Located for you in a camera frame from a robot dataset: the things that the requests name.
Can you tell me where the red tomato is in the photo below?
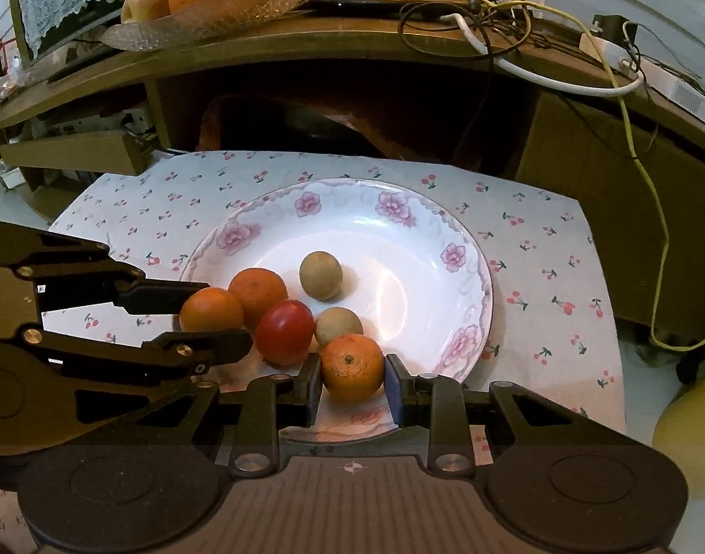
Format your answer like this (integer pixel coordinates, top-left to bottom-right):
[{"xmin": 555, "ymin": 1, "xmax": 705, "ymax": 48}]
[{"xmin": 255, "ymin": 299, "xmax": 316, "ymax": 367}]

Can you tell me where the black cable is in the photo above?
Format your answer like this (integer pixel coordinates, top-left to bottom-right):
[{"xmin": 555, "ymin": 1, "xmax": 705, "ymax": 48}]
[{"xmin": 399, "ymin": 0, "xmax": 541, "ymax": 151}]

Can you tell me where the small mandarin orange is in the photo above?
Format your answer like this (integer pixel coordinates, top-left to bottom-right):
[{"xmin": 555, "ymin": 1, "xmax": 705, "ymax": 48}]
[{"xmin": 321, "ymin": 333, "xmax": 385, "ymax": 403}]

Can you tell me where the wooden cabinet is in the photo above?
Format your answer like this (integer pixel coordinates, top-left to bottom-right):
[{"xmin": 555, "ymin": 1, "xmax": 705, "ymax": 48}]
[{"xmin": 0, "ymin": 12, "xmax": 705, "ymax": 330}]

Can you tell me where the white floral plate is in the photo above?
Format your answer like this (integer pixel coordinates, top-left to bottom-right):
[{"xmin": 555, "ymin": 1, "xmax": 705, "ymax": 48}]
[{"xmin": 178, "ymin": 178, "xmax": 496, "ymax": 445}]

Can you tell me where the yellow trash bin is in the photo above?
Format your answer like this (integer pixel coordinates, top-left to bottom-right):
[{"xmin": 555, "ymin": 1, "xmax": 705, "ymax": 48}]
[{"xmin": 652, "ymin": 369, "xmax": 705, "ymax": 509}]

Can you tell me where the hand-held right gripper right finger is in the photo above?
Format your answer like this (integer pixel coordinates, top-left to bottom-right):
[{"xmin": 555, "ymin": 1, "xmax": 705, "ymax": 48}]
[{"xmin": 384, "ymin": 352, "xmax": 656, "ymax": 477}]

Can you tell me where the small brown kiwi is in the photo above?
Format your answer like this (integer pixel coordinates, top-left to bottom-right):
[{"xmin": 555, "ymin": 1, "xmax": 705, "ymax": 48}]
[
  {"xmin": 299, "ymin": 250, "xmax": 344, "ymax": 302},
  {"xmin": 314, "ymin": 307, "xmax": 364, "ymax": 347}
]

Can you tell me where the yellow apple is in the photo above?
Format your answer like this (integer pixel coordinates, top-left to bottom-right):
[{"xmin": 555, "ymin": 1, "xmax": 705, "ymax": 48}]
[{"xmin": 120, "ymin": 0, "xmax": 180, "ymax": 24}]

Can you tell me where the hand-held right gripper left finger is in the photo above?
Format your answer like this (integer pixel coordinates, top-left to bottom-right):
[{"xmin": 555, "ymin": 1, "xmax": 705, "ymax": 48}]
[{"xmin": 47, "ymin": 352, "xmax": 322, "ymax": 477}]

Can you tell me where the white cable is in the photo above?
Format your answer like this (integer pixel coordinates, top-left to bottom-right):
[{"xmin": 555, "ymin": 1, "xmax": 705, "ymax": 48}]
[{"xmin": 439, "ymin": 12, "xmax": 645, "ymax": 98}]

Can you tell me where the white lace cloth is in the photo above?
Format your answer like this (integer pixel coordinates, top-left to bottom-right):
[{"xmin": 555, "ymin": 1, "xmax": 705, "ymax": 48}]
[{"xmin": 12, "ymin": 0, "xmax": 137, "ymax": 59}]

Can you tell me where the cherry print tablecloth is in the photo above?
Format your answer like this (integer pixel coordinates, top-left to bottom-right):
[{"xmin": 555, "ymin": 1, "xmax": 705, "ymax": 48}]
[{"xmin": 0, "ymin": 150, "xmax": 627, "ymax": 554}]

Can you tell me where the dark television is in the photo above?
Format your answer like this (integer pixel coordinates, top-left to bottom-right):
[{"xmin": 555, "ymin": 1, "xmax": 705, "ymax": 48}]
[{"xmin": 6, "ymin": 0, "xmax": 163, "ymax": 78}]

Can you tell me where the glass fruit tray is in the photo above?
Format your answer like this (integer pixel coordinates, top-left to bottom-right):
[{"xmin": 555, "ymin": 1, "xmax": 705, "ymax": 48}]
[{"xmin": 100, "ymin": 0, "xmax": 319, "ymax": 52}]

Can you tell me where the orange tangerine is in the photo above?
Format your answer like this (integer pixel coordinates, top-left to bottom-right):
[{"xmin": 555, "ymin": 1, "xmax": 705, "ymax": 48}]
[{"xmin": 179, "ymin": 287, "xmax": 245, "ymax": 334}]

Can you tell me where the white power strip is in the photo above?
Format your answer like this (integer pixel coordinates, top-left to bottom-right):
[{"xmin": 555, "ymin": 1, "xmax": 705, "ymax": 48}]
[{"xmin": 641, "ymin": 58, "xmax": 705, "ymax": 120}]

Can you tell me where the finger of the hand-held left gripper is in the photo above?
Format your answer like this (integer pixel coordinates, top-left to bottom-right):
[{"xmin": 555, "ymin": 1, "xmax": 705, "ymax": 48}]
[
  {"xmin": 0, "ymin": 326, "xmax": 253, "ymax": 389},
  {"xmin": 0, "ymin": 222, "xmax": 210, "ymax": 315}
]

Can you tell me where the white power adapter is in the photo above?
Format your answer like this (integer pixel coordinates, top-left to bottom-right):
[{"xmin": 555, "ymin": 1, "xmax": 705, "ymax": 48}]
[{"xmin": 580, "ymin": 14, "xmax": 647, "ymax": 70}]

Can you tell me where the large orange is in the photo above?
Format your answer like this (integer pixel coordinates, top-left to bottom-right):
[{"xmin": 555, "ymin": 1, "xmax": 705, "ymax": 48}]
[{"xmin": 228, "ymin": 267, "xmax": 289, "ymax": 330}]

